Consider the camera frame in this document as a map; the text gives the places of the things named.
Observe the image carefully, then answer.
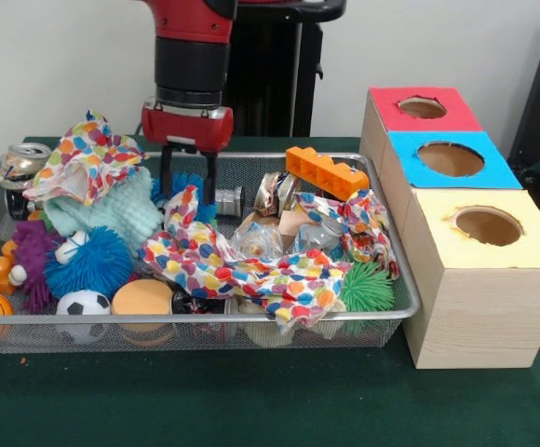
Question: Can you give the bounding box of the purple spiky toy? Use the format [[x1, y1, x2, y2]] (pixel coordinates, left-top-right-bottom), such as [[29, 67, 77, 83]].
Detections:
[[11, 219, 66, 314]]

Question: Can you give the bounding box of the blue spiky ball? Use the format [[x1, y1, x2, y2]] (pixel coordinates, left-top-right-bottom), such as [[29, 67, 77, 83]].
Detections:
[[44, 226, 134, 299]]

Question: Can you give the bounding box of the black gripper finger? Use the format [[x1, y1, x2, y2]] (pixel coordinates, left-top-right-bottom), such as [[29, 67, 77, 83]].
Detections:
[[203, 151, 219, 206], [159, 144, 176, 196]]

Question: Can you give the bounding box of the colourful dotted cloth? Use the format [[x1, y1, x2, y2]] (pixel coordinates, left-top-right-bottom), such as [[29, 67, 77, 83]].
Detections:
[[22, 109, 149, 206], [137, 184, 400, 334]]

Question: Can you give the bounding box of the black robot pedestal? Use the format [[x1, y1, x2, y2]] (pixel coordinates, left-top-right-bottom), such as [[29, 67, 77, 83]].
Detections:
[[167, 0, 348, 138]]

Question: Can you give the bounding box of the orange plastic building brick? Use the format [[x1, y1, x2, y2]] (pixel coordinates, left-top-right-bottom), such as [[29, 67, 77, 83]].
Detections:
[[285, 146, 371, 196]]

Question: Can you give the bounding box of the orange foam cylinder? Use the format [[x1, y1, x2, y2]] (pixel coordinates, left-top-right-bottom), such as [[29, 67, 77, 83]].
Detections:
[[110, 278, 176, 317]]

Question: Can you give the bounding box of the shallow metal mesh bin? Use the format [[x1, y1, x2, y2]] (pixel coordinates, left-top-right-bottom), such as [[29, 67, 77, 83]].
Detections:
[[0, 151, 423, 354]]

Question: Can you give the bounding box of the green spiky ball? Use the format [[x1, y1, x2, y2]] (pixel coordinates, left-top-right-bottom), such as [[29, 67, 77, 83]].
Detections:
[[339, 260, 395, 312]]

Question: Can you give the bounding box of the mint green knitted cloth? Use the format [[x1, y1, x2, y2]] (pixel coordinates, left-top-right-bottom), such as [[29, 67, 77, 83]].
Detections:
[[44, 166, 164, 255]]

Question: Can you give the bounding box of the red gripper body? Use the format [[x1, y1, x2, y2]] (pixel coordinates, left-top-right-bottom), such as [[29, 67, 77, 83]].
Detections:
[[141, 106, 235, 154]]

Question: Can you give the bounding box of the small soccer ball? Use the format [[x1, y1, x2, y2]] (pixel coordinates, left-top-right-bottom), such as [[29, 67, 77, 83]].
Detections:
[[55, 289, 113, 317]]

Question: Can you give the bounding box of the wooden box with three holes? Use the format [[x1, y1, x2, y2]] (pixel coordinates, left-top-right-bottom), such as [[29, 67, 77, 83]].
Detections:
[[359, 86, 540, 370]]

